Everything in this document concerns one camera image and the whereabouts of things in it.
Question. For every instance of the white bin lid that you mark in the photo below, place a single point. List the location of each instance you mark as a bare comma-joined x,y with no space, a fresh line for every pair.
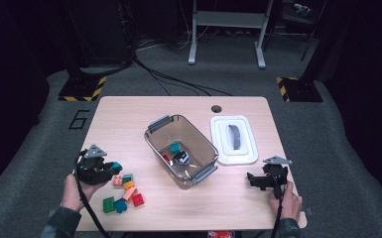
244,155

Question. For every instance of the green toy brick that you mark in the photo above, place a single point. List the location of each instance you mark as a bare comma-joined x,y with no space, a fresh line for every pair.
108,204

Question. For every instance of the black striped-edge stand base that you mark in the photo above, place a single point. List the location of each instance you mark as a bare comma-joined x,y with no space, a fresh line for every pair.
302,90
79,89

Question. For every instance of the grey tape strip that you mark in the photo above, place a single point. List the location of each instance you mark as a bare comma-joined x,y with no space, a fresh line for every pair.
308,212
50,213

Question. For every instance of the red label sticker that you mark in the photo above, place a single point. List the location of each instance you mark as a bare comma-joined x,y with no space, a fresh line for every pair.
221,234

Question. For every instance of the white metal desk frame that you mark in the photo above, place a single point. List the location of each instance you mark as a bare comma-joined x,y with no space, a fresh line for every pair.
228,19

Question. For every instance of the small red toy brick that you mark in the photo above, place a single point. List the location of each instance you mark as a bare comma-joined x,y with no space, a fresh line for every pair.
166,158

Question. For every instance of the person's right hand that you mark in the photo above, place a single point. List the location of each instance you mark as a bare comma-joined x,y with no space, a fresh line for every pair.
289,205

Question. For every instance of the salmon toy brick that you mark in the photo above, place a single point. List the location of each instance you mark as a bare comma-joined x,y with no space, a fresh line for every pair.
129,193

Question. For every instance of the grey device on shelf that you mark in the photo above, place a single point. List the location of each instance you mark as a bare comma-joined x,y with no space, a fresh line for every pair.
302,8

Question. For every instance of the yellow toy brick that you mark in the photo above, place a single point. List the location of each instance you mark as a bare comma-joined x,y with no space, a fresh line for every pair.
129,185

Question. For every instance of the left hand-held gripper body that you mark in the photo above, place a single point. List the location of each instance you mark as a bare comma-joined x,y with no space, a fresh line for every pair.
91,168

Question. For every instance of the teal toy brick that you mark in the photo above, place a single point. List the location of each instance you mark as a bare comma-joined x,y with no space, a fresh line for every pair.
120,205
175,147
116,165

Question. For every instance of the clear plastic storage bin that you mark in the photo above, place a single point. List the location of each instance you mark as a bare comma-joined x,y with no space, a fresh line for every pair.
196,145

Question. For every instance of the black equipment cabinet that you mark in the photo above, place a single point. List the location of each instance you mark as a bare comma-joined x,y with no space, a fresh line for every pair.
99,29

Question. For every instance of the black and white toy brick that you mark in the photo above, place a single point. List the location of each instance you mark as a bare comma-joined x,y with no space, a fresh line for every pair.
182,157

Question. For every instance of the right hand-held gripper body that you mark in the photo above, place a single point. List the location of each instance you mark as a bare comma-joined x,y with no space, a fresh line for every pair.
278,172

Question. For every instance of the person's left hand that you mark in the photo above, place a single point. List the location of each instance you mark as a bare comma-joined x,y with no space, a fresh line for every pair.
71,195

